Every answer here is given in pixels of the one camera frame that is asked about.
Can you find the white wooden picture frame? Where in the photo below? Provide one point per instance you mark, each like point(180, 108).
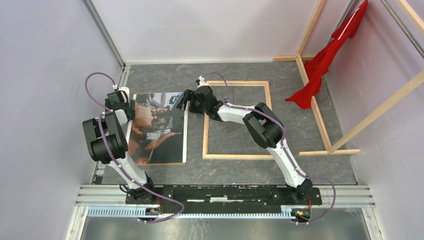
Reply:
point(235, 83)

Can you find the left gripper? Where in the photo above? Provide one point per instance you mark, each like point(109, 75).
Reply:
point(132, 106)

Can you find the wooden backing board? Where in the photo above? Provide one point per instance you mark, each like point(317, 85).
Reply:
point(165, 164)

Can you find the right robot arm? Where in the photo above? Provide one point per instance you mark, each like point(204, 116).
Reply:
point(266, 130)

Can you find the red cloth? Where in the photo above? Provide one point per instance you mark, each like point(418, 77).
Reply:
point(320, 64)

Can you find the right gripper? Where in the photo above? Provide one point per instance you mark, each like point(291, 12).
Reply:
point(188, 95)

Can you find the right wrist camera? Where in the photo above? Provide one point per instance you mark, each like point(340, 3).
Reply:
point(201, 81)

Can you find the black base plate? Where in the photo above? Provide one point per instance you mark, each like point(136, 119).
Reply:
point(224, 199)

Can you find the photo print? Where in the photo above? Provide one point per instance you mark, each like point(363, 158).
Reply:
point(155, 132)

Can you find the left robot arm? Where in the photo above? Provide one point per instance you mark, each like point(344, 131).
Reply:
point(107, 144)

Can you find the wooden beam rack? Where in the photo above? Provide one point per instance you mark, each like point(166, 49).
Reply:
point(335, 149)

